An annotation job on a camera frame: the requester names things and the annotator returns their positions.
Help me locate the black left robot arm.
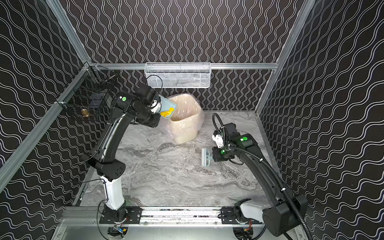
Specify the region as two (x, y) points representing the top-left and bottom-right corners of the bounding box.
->
(82, 86), (161, 223)

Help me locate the white mesh wall basket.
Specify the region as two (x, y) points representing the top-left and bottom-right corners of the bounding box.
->
(144, 62), (212, 89)

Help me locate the beige trash bin with liner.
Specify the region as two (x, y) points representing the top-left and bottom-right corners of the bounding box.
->
(161, 94), (205, 144)

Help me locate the teal hand brush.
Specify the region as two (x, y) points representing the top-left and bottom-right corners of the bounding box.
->
(201, 148), (213, 167)

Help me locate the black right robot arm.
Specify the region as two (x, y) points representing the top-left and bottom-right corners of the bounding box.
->
(212, 113), (313, 240)

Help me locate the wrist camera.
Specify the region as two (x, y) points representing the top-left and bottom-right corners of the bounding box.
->
(212, 131), (224, 149)
(150, 100), (162, 114)

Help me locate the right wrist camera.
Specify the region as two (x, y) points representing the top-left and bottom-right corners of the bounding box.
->
(212, 131), (224, 149)

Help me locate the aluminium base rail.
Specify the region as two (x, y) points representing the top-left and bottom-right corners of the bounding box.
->
(59, 205), (304, 228)

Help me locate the black wire wall basket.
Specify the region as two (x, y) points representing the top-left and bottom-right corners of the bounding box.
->
(59, 65), (118, 122)

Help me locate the teal dustpan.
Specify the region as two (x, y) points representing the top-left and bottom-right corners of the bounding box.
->
(159, 96), (178, 114)

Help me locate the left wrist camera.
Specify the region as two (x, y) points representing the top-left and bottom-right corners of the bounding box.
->
(150, 100), (162, 114)

